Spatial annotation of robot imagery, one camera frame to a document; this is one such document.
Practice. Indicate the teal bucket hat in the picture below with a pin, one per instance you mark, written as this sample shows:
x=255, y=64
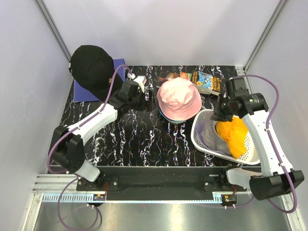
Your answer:
x=173, y=121

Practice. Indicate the dark cover book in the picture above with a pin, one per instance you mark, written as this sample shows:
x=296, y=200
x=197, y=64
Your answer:
x=164, y=77

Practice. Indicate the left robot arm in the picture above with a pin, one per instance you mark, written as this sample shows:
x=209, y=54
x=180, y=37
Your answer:
x=67, y=145

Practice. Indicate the white perforated basket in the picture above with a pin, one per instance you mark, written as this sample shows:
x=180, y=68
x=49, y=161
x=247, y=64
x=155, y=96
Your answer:
x=250, y=157

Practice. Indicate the dark blue bucket hat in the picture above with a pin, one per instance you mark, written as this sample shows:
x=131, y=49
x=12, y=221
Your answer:
x=173, y=117

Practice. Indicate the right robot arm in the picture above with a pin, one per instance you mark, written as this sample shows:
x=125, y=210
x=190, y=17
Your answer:
x=277, y=176

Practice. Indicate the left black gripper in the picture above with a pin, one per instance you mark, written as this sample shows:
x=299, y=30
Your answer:
x=147, y=105

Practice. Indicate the colourful treehouse book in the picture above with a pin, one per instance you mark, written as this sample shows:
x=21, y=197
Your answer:
x=205, y=83

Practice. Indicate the pink bucket hat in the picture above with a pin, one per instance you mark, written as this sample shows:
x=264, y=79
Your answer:
x=179, y=99

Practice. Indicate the black baseball cap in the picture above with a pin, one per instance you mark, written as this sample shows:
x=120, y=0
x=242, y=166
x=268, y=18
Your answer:
x=92, y=68

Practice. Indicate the lavender grey cap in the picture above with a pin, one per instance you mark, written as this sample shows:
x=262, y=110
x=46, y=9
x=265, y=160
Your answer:
x=199, y=128

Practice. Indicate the orange hat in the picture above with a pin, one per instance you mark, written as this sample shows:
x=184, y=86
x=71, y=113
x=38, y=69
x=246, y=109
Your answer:
x=234, y=134

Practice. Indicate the purple flat book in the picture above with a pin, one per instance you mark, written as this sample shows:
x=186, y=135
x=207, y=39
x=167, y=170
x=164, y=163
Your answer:
x=80, y=94

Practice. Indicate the grey bucket hat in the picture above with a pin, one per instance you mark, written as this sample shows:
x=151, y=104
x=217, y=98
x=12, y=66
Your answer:
x=212, y=140

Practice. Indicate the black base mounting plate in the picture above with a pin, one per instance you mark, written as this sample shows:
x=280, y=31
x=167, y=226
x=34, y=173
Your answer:
x=208, y=179

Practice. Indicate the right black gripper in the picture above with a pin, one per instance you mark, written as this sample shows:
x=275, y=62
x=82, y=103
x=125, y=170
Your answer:
x=217, y=115

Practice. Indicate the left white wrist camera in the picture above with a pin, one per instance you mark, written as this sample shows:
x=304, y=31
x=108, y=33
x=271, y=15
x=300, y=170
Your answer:
x=141, y=80

